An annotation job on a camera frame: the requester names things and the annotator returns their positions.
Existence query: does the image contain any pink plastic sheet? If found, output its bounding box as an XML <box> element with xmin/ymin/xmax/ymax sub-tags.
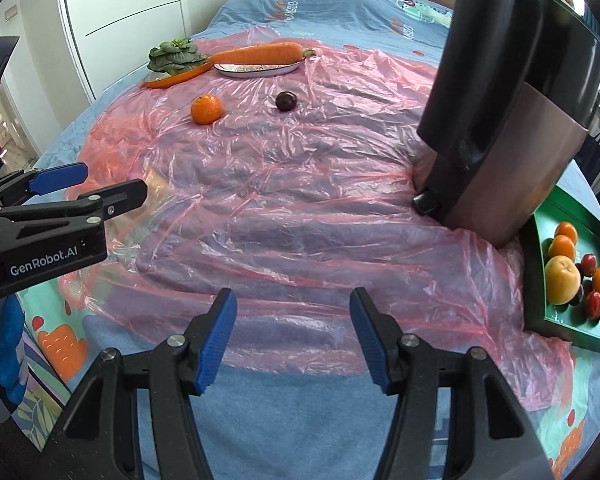
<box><xmin>62</xmin><ymin>35</ymin><xmax>588</xmax><ymax>411</ymax></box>

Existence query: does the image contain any green bok choy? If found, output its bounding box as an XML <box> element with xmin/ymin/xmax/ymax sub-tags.
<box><xmin>146</xmin><ymin>37</ymin><xmax>203</xmax><ymax>75</ymax></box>

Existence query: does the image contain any yellow apple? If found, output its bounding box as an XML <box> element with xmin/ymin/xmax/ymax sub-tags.
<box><xmin>545</xmin><ymin>255</ymin><xmax>582</xmax><ymax>306</ymax></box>

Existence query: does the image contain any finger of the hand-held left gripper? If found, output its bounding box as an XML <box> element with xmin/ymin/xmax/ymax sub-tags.
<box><xmin>0</xmin><ymin>178</ymin><xmax>148</xmax><ymax>235</ymax></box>
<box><xmin>0</xmin><ymin>161</ymin><xmax>90</xmax><ymax>211</ymax></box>

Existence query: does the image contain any black copper kitchen appliance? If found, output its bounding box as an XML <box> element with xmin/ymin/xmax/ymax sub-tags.
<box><xmin>412</xmin><ymin>0</ymin><xmax>600</xmax><ymax>250</ymax></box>

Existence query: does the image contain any white patterned plate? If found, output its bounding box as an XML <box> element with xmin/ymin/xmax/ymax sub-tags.
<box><xmin>214</xmin><ymin>57</ymin><xmax>305</xmax><ymax>79</ymax></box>

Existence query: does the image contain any carrot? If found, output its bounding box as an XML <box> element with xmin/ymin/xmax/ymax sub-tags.
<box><xmin>207</xmin><ymin>41</ymin><xmax>317</xmax><ymax>67</ymax></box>

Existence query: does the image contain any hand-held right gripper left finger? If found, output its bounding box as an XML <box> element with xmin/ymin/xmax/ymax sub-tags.
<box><xmin>50</xmin><ymin>287</ymin><xmax>238</xmax><ymax>480</ymax></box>

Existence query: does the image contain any white wardrobe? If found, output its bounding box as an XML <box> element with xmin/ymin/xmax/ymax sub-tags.
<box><xmin>55</xmin><ymin>0</ymin><xmax>266</xmax><ymax>101</ymax></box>

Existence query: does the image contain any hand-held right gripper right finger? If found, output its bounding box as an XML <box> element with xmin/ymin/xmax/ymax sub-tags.
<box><xmin>349</xmin><ymin>287</ymin><xmax>556</xmax><ymax>480</ymax></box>

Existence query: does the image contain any orange plate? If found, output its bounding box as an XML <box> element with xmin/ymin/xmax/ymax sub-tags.
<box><xmin>145</xmin><ymin>61</ymin><xmax>214</xmax><ymax>89</ymax></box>

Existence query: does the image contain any person's left hand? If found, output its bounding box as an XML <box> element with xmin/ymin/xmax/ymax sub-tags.
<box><xmin>0</xmin><ymin>294</ymin><xmax>28</xmax><ymax>403</ymax></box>

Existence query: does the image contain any green tray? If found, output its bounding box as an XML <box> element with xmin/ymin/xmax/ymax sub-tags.
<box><xmin>522</xmin><ymin>185</ymin><xmax>600</xmax><ymax>356</ymax></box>

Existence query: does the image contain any blue printed bedsheet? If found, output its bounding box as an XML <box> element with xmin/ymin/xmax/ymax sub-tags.
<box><xmin>17</xmin><ymin>0</ymin><xmax>600</xmax><ymax>480</ymax></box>

